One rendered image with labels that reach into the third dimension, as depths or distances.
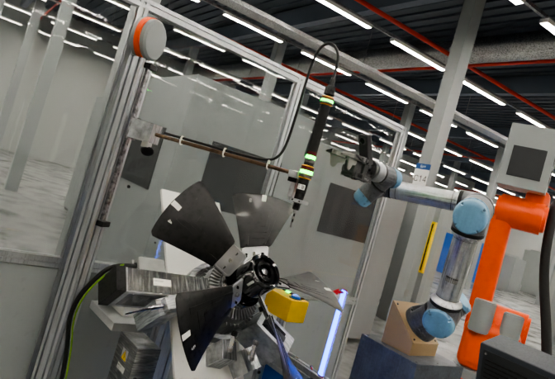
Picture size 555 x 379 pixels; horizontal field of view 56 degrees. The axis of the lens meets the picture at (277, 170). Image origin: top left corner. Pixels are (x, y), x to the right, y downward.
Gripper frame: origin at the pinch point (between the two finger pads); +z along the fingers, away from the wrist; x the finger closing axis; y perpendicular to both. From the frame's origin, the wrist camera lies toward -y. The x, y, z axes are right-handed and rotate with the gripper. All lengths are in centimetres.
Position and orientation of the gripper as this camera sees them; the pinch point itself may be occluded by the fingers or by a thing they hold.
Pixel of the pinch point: (336, 150)
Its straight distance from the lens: 181.5
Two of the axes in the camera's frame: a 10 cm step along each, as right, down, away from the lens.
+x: -6.1, -1.5, 7.8
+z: -7.4, -2.4, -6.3
